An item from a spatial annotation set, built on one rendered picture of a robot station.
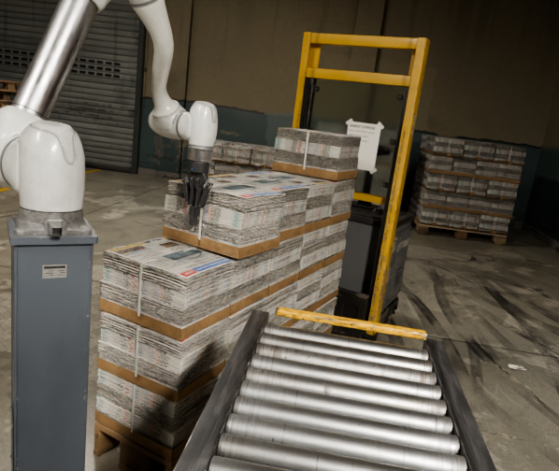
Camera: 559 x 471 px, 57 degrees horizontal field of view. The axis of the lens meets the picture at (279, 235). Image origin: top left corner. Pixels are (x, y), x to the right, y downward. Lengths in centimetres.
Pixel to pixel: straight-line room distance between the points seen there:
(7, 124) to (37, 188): 24
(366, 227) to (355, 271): 30
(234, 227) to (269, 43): 705
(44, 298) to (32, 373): 21
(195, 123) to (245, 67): 696
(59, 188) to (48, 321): 36
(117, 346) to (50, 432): 44
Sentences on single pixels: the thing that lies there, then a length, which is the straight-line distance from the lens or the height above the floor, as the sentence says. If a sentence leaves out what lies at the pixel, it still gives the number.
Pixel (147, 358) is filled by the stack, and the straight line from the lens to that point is 189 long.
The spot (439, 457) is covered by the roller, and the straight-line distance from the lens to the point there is 107.
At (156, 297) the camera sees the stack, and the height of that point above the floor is 72.
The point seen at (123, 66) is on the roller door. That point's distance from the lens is 935.
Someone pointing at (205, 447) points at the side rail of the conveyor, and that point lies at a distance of 97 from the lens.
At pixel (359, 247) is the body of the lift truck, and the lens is 335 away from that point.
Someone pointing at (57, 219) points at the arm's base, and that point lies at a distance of 142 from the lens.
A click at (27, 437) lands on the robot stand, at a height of 43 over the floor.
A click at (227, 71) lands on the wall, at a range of 885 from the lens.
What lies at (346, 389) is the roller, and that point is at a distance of 120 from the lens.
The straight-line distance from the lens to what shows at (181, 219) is 201.
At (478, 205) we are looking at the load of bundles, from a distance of 723.
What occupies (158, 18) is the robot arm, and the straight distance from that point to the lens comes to 169.
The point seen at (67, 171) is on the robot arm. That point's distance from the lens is 141.
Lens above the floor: 138
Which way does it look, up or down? 14 degrees down
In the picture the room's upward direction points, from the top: 7 degrees clockwise
